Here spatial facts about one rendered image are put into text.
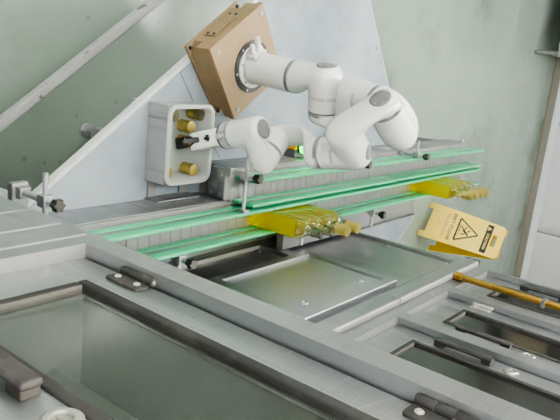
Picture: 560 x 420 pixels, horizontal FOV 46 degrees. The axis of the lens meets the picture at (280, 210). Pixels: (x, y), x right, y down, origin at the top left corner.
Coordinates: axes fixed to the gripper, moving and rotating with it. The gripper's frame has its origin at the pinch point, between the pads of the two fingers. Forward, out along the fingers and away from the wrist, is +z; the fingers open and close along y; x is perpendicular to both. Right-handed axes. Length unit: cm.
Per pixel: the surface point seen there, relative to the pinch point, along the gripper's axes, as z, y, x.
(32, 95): 57, -11, 23
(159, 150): 0.2, -10.8, -1.3
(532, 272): 115, 599, -183
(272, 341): -92, -79, -26
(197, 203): -1.4, -1.5, -17.6
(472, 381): -76, 4, -64
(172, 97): 1.8, -1.4, 13.2
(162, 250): -3.9, -18.9, -27.6
